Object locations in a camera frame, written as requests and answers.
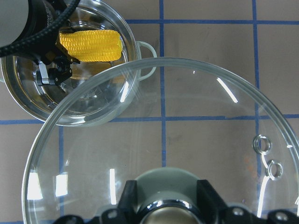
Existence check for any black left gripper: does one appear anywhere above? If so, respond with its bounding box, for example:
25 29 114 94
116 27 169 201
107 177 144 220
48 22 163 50
22 0 80 85

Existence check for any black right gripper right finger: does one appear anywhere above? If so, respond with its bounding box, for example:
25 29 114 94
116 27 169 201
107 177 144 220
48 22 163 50
196 180 299 224

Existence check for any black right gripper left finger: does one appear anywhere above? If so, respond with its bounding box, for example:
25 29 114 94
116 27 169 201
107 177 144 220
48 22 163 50
56 180 137 224

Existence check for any yellow corn cob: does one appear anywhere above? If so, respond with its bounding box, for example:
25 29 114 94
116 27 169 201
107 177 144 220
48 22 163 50
59 30 123 62

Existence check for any glass pot lid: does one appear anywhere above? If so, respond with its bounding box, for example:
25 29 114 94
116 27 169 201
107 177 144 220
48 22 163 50
22 58 299 224

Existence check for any white cooking pot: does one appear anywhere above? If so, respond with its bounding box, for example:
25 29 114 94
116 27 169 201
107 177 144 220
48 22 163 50
0 0 156 121

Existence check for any black braided cable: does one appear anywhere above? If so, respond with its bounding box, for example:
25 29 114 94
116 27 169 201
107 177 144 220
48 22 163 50
0 0 81 56

